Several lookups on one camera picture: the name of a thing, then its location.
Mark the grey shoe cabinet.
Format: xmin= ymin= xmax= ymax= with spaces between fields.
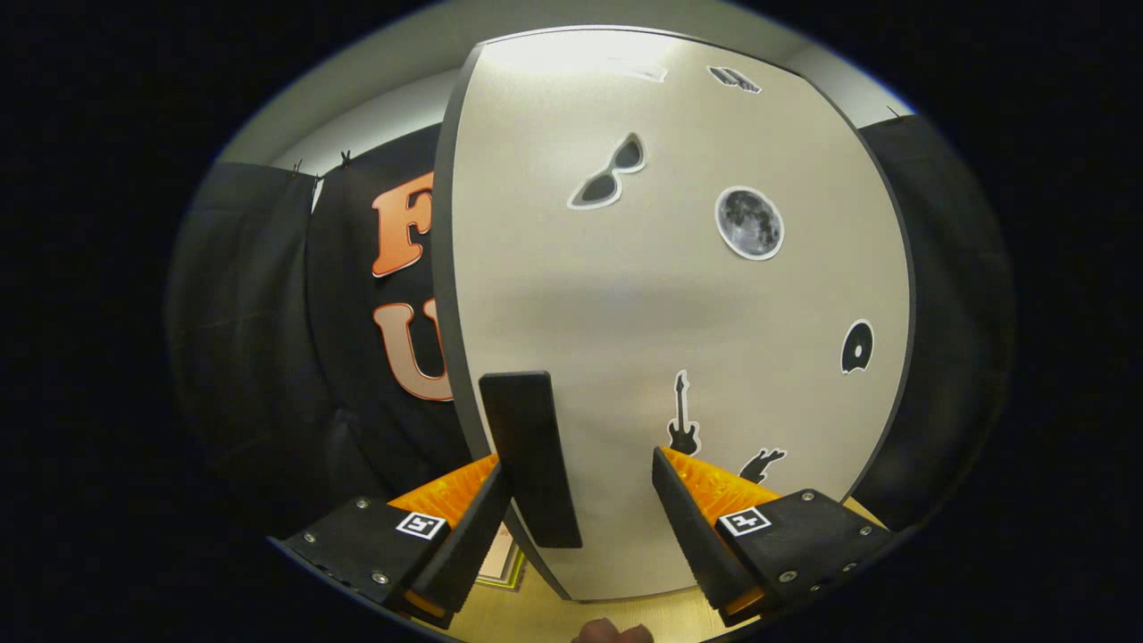
xmin=431 ymin=25 xmax=919 ymax=601

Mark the stack of books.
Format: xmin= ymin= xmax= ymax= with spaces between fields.
xmin=478 ymin=522 xmax=528 ymax=590

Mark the beige shoe cabinet door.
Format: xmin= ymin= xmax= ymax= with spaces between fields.
xmin=451 ymin=27 xmax=912 ymax=601

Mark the black backdrop cloth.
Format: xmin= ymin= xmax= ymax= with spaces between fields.
xmin=165 ymin=112 xmax=1014 ymax=537

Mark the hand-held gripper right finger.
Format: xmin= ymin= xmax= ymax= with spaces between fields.
xmin=652 ymin=447 xmax=898 ymax=626

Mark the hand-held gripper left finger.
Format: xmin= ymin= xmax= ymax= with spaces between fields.
xmin=272 ymin=454 xmax=514 ymax=630

